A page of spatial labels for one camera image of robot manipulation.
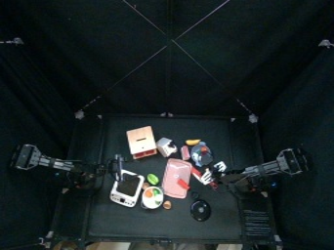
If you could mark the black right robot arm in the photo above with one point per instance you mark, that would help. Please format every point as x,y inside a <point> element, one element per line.
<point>279,166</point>

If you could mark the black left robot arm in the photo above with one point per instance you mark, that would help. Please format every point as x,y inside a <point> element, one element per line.
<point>46,160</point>

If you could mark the long red toy stick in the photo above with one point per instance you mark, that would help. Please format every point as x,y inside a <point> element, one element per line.
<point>197,171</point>

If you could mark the small brown toy piece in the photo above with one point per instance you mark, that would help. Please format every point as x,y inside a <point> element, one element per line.
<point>146,186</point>

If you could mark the white toy scale black screen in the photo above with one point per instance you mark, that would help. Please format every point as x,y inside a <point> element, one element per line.
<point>124,198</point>

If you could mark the green toy vegetable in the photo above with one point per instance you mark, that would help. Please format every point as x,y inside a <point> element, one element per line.
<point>153,178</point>

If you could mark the orange toy food piece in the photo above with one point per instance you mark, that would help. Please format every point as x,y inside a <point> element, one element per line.
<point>149,194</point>

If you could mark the pink plastic tray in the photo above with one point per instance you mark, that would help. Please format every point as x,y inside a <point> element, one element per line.
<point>174,175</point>

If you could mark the small green toy food piece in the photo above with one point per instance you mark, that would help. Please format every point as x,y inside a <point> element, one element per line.
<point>157,192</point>

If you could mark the plate with vegetables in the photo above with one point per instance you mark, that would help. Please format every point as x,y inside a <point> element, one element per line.
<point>153,201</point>

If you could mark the small pink toy block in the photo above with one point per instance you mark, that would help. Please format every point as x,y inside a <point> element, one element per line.
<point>185,153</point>

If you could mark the yellow toy banana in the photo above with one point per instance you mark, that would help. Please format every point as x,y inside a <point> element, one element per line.
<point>193,142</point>

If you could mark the black round lid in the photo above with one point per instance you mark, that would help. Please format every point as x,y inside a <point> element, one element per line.
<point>201,210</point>

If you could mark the brown toy egg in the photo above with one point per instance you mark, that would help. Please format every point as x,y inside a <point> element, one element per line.
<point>168,204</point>

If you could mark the grey frame corner connector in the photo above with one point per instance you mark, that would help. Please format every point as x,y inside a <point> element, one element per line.
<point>166,114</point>
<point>79,114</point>
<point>253,118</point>
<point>325,43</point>

